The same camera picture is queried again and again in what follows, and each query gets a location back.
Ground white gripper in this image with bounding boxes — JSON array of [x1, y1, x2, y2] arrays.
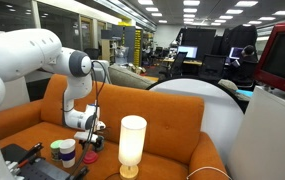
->
[[74, 132, 104, 152]]

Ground red round lid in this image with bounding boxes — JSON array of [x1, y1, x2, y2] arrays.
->
[[83, 151, 98, 164]]

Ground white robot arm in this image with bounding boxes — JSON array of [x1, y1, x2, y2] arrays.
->
[[0, 28, 97, 180]]

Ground white and blue cup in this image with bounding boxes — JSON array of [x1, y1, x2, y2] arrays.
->
[[59, 139, 76, 168]]

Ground green lidded cup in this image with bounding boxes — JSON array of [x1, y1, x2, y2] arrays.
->
[[50, 140, 61, 161]]

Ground white table lamp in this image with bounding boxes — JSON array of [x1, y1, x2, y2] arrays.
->
[[118, 115, 147, 180]]

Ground grey sofa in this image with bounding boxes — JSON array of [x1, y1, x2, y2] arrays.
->
[[108, 64, 154, 89]]

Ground orange sofa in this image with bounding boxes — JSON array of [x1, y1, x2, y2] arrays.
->
[[0, 75, 228, 180]]

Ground white round table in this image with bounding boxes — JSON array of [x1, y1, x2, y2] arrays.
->
[[148, 77, 244, 164]]

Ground lit computer monitor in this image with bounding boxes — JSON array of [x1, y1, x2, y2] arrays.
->
[[177, 46, 198, 59]]

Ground black office chair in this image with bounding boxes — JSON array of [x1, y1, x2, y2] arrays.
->
[[198, 54, 226, 81]]

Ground person in black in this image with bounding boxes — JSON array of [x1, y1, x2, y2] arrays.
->
[[230, 45, 257, 87]]

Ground white cabinet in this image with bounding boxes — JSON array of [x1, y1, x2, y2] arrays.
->
[[227, 87, 285, 180]]

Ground red framed monitor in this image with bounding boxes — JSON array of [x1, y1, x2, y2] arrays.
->
[[254, 23, 285, 91]]

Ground black cable bundle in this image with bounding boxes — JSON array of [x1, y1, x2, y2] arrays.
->
[[66, 59, 109, 180]]

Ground black device with cables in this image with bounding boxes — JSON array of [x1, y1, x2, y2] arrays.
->
[[0, 142, 90, 180]]

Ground white lamp cord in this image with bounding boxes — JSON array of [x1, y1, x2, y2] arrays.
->
[[185, 166, 233, 180]]

